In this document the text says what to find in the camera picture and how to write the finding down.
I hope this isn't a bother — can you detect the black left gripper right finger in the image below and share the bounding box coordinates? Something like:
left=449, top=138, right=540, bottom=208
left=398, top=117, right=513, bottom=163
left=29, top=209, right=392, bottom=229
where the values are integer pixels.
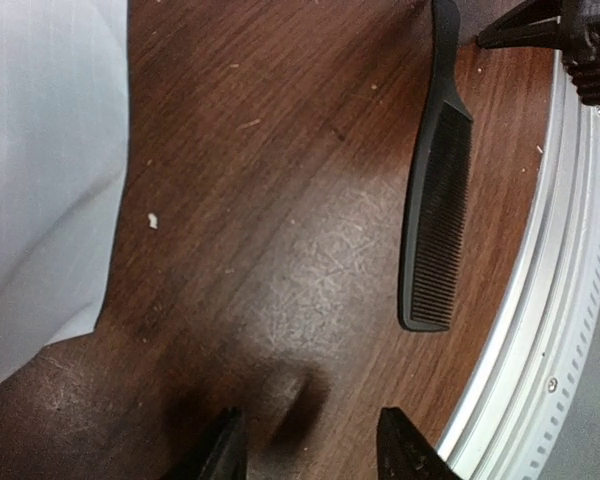
left=377, top=407, right=460, bottom=480

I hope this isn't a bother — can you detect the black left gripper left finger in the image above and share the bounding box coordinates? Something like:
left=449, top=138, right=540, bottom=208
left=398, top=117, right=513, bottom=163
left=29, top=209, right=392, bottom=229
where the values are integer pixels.
left=159, top=405, right=249, bottom=480

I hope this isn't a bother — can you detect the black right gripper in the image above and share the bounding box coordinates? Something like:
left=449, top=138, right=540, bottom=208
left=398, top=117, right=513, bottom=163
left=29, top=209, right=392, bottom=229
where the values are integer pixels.
left=477, top=0, right=600, bottom=106

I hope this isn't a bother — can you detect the black handled comb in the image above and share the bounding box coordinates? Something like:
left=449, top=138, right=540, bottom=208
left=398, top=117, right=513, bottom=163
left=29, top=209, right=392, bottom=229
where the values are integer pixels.
left=397, top=1, right=473, bottom=333

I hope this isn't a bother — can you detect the white paper bag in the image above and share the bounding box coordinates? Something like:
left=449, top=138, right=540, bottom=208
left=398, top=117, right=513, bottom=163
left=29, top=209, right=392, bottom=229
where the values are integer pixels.
left=0, top=1, right=130, bottom=383

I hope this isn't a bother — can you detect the aluminium front rail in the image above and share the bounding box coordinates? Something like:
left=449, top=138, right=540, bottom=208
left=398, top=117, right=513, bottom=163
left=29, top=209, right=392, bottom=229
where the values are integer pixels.
left=437, top=64, right=600, bottom=479

